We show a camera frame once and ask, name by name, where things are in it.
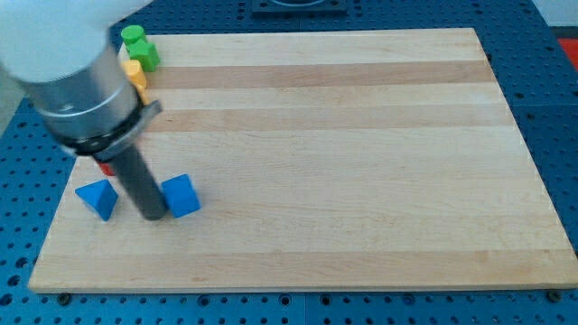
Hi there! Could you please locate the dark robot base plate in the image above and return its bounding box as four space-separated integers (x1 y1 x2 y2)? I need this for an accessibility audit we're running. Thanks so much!
249 0 349 15

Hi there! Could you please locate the blue cube block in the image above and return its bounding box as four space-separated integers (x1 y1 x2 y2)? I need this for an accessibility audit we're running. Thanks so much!
161 174 201 218

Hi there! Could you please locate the yellow block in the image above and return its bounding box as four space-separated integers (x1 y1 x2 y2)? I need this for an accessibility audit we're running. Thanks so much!
121 60 150 105

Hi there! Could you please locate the green cylinder block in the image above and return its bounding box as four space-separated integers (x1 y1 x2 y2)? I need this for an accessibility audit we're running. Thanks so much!
120 24 146 46

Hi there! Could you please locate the red object at edge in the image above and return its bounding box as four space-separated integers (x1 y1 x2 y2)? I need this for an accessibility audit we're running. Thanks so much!
557 38 578 70

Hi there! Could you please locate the blue triangle block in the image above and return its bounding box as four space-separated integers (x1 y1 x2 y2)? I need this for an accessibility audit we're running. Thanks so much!
75 180 118 222

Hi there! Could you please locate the green star block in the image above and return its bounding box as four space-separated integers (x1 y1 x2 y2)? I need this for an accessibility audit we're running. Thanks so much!
126 40 161 72

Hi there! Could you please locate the red block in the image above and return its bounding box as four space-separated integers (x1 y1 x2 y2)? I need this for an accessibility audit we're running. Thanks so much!
98 162 116 177

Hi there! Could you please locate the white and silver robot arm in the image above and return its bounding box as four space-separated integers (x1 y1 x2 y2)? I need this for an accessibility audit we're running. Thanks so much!
1 0 168 220

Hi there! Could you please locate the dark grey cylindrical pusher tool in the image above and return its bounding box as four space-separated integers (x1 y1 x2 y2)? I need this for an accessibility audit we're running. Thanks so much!
109 144 168 221

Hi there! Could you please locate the wooden board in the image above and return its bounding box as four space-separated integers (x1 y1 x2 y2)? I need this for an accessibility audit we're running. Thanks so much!
29 28 577 293

